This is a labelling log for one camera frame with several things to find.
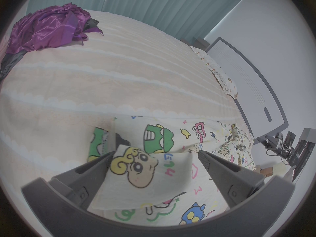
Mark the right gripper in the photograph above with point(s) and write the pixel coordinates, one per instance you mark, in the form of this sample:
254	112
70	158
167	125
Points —
274	142

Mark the grey bedside table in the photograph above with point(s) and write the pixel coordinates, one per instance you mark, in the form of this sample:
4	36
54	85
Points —
197	43

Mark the purple garment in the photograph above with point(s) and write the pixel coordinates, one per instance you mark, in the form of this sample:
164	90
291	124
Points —
49	26

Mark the dark grey garment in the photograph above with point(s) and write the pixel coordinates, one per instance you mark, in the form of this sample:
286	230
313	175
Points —
9	63

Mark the white printed pillow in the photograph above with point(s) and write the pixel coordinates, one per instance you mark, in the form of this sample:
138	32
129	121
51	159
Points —
219	75

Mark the white printed pyjama top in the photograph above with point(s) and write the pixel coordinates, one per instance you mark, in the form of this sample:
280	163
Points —
160	176

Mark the bed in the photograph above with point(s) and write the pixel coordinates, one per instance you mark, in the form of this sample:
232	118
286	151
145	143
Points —
123	70

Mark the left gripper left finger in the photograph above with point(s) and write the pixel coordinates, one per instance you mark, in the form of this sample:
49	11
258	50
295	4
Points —
79	181

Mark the blue-green curtain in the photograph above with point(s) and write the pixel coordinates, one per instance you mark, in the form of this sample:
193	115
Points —
160	6

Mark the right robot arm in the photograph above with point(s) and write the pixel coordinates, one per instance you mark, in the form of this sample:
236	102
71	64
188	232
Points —
302	154

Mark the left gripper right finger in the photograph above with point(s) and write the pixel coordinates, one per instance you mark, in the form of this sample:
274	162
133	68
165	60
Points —
229	179

